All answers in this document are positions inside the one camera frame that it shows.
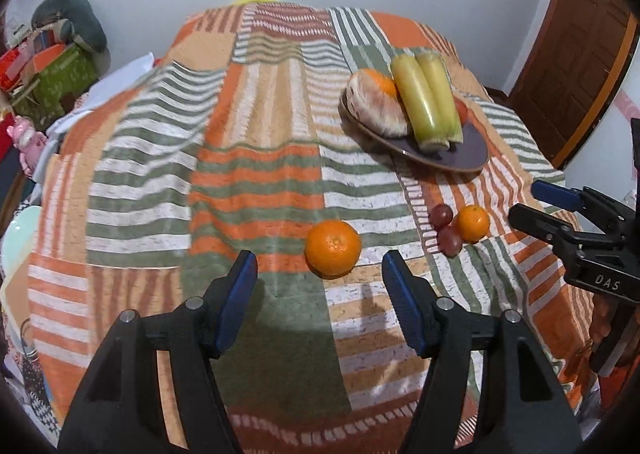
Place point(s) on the dark purple round plate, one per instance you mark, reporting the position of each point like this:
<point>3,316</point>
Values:
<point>467,157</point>

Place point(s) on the green patterned box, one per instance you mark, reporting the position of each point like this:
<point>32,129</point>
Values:
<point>52,92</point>

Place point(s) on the small mandarin orange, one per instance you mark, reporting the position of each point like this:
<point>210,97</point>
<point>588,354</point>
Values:
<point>472,223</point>

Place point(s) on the orange red boxes stack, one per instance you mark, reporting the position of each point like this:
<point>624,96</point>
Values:
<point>27,59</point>

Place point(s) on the peeled pomelo half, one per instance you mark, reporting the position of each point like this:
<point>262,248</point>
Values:
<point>382,114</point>

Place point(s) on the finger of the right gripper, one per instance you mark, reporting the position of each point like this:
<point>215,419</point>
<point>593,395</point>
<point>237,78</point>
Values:
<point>538,224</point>
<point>565,195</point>

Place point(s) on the red grape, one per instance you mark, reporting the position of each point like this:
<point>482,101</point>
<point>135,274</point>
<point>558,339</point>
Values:
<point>449,242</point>
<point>441,216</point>

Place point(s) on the grey neck pillow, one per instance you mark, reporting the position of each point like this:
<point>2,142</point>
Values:
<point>72,21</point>

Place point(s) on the striped patchwork bedspread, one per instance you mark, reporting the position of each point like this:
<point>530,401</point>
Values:
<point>236,141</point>

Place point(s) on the green sugarcane piece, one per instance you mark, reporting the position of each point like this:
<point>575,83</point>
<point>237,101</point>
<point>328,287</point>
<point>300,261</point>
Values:
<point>437,78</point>
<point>419,103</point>

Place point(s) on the person's hand on handle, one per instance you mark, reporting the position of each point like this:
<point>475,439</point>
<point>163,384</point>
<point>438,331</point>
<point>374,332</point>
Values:
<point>602,309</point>

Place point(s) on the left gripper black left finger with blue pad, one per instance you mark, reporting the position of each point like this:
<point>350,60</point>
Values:
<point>117,406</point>

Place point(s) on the pink toy figure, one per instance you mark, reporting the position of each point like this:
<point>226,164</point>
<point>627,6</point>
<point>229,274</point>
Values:
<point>29,143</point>

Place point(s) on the red grape lower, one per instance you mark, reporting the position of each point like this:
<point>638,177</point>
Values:
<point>449,242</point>

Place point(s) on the white cloth beside bed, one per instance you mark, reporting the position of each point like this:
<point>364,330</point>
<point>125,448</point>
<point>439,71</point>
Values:
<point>104,90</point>

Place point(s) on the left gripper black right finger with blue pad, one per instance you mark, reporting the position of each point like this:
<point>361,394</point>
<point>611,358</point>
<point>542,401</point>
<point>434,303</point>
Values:
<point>523,408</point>

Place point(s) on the red tomato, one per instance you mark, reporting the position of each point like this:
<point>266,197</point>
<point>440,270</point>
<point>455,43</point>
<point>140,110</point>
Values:
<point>462,110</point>

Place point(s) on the red grape upper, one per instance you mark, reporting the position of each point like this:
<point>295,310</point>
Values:
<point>441,216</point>

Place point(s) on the large orange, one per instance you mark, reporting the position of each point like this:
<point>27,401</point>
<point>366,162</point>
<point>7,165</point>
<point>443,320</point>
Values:
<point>332,248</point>

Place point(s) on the orange with sticker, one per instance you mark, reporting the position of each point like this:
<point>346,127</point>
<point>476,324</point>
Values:
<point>383,81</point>

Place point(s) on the brown wooden door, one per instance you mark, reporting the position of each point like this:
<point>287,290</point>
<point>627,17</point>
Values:
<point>581,54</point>

